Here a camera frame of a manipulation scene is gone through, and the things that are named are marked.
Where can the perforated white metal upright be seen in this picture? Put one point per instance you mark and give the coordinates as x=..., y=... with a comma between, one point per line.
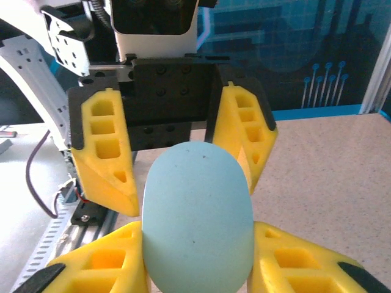
x=33, y=73

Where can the aluminium frame post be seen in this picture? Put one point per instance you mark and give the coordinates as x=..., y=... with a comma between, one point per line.
x=378, y=76

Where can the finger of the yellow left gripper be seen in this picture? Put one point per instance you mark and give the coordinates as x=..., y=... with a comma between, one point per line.
x=232, y=134
x=91, y=171

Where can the teal earbud charging case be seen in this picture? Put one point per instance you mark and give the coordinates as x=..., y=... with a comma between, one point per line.
x=198, y=213

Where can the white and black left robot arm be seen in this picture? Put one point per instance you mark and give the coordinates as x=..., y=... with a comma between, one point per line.
x=65, y=45

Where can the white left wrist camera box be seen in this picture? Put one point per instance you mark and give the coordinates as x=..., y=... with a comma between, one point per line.
x=155, y=42

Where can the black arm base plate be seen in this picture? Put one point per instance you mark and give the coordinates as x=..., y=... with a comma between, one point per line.
x=88, y=213

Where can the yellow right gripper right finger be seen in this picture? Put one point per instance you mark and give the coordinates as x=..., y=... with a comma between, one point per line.
x=299, y=262

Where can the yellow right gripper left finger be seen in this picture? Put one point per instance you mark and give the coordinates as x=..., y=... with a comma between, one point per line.
x=104, y=259

